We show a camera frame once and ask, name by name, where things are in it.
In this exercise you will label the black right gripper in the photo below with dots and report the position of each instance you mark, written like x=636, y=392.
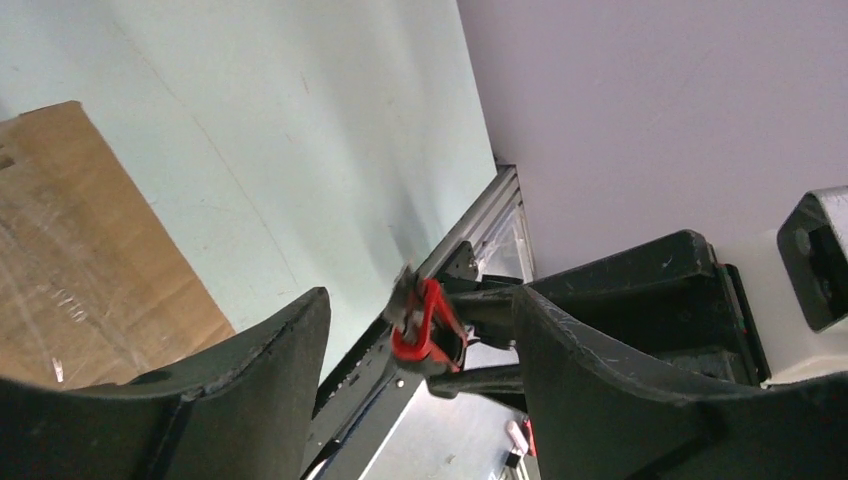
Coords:
x=674, y=283

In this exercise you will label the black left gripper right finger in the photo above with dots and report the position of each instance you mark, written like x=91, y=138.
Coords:
x=601, y=409

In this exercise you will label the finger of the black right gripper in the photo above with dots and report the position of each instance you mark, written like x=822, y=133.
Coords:
x=502, y=384

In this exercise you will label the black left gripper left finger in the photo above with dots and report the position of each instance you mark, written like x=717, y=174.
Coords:
x=238, y=410

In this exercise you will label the red black utility knife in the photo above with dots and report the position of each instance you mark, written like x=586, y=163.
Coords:
x=426, y=336

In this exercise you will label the brown cardboard express box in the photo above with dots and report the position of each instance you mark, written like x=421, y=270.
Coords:
x=93, y=288

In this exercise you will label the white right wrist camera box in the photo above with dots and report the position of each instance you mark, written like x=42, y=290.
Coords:
x=795, y=281

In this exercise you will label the aluminium frame rail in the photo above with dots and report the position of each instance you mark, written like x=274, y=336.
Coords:
x=484, y=212

